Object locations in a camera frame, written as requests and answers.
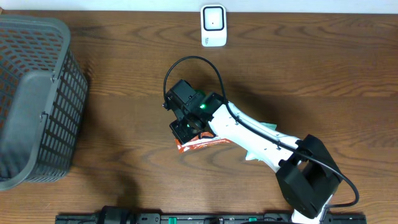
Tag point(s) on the green lid jar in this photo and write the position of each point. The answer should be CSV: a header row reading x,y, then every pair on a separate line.
x,y
200,92

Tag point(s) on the red Top chocolate bar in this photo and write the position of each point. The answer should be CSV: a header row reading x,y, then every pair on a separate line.
x,y
200,141

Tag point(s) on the grey plastic basket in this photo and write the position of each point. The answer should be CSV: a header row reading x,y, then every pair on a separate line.
x,y
43,96

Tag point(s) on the white barcode scanner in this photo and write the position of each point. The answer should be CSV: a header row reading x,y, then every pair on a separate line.
x,y
213,25

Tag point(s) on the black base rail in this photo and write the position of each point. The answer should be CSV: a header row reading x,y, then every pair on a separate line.
x,y
153,218

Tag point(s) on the mint green wipes pack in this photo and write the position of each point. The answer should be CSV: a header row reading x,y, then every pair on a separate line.
x,y
267,126

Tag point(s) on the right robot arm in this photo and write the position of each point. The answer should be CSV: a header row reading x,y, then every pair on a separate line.
x,y
306,173

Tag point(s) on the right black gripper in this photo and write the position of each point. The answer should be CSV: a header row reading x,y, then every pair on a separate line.
x,y
182,135

